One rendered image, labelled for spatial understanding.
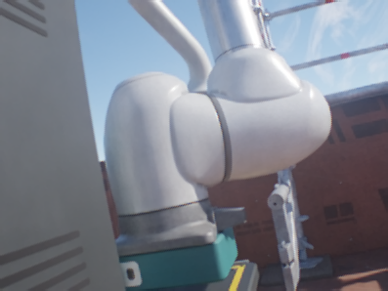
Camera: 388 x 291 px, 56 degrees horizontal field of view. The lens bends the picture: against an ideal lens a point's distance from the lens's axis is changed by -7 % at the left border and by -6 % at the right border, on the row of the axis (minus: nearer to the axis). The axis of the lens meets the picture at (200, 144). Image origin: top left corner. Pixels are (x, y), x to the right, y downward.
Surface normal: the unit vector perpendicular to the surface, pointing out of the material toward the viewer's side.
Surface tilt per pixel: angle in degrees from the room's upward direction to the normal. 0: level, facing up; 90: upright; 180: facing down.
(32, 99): 90
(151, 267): 90
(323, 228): 90
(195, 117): 80
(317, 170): 90
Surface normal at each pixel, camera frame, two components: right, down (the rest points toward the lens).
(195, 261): -0.21, -0.04
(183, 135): 0.25, -0.16
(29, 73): 0.96, -0.21
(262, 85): 0.12, -0.33
